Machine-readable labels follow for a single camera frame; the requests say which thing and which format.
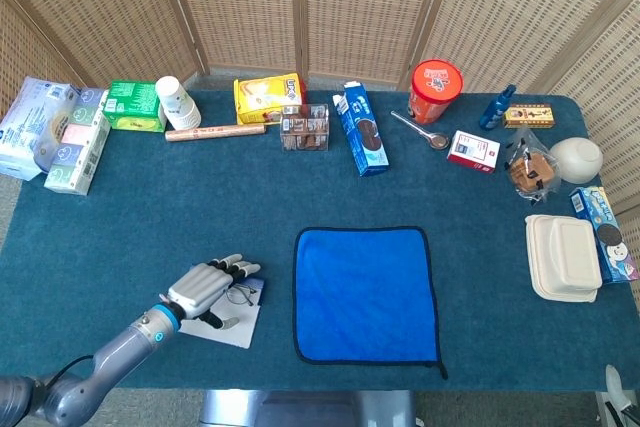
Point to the teal table carpet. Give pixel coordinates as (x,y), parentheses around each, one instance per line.
(125,227)

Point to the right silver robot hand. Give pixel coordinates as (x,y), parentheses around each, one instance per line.
(615,382)

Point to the wire-frame eyeglasses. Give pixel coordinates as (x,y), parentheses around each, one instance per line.
(245,294)

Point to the metal spoon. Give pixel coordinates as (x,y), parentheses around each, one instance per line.
(440,141)

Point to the blue cloth black trim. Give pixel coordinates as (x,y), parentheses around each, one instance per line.
(365,297)

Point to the white paper cup stack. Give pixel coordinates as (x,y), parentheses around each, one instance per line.
(177,102)

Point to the brown paper wrapped roll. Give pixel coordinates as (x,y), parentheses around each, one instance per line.
(215,132)

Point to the pale blue tissue bag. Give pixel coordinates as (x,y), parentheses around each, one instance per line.
(30,127)

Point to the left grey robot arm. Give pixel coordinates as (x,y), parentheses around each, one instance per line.
(125,342)

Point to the blue cartoon cookie box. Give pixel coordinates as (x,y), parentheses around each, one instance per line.
(605,227)

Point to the clear bag of biscuits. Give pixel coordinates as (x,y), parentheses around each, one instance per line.
(532,169)

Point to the blue glasses case grey lining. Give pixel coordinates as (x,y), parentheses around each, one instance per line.
(240,329)

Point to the yellow bread package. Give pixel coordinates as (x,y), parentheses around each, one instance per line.
(265,94)

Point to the clear box brown cookies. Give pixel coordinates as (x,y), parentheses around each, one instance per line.
(305,129)

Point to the orange instant noodle tub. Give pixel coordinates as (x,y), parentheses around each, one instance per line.
(435,82)

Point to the pastel tissue multipack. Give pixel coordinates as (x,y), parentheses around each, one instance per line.
(75,157)

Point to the red white small box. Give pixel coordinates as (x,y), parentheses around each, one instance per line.
(472,152)

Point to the beige takeout container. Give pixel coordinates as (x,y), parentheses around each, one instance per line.
(565,257)

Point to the white upturned bowl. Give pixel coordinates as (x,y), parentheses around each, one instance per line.
(577,159)

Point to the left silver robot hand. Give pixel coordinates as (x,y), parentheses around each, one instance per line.
(200,287)

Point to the wicker folding screen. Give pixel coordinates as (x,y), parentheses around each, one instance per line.
(240,7)

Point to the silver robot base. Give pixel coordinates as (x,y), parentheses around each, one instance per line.
(300,409)

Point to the yellow brown small box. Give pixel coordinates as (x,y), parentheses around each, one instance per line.
(530,116)

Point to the blue spray bottle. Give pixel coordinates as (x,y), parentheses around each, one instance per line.
(495,109)

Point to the long blue cookie box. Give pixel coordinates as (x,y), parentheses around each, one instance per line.
(365,142)

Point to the green tissue pack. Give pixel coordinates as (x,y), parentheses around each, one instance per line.
(132,102)

